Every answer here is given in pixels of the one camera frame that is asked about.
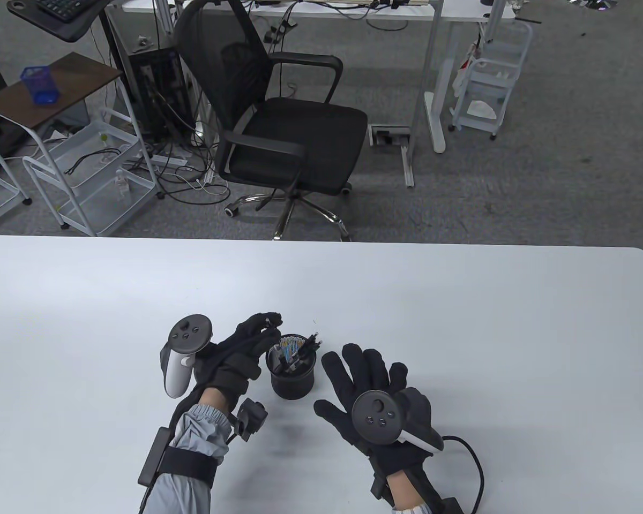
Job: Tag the person's left hand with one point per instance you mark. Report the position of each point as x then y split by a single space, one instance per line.
230 358

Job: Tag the person's right hand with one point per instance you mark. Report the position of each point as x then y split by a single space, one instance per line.
353 375

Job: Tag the black forearm battery box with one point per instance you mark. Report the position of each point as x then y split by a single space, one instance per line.
450 506
152 458

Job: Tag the person's right forearm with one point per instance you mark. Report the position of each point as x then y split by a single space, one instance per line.
404 490

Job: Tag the grey handheld controller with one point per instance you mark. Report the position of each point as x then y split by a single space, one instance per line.
192 332
376 417

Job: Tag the black mesh pen holder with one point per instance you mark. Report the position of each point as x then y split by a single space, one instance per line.
294 388

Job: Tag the small clear spray bottle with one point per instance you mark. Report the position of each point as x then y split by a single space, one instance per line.
121 184

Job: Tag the white power strip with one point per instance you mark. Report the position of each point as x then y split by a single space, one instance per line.
166 159

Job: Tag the black mesh office chair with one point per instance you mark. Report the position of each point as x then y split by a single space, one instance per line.
294 139

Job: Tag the grey floor socket box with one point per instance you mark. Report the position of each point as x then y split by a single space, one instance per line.
390 135

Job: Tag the black computer tower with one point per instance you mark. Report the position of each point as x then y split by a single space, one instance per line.
155 91

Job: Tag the white cloth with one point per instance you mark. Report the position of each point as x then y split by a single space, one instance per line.
482 110

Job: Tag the white cart with brown top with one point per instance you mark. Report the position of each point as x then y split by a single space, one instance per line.
69 80

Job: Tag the small white rolling cart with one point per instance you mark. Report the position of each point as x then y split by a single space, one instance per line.
487 80

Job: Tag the blue mesh pen cup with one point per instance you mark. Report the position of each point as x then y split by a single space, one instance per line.
42 88

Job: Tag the black keyboard stand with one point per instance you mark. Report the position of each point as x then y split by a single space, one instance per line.
75 29

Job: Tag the white office desk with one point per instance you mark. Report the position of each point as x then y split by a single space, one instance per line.
461 12

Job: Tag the black keyboard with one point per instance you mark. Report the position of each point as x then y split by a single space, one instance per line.
64 6

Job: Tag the chrome chair base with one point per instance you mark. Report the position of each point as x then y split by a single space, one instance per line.
595 3

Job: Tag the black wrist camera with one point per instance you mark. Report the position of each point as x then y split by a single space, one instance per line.
252 417
380 486

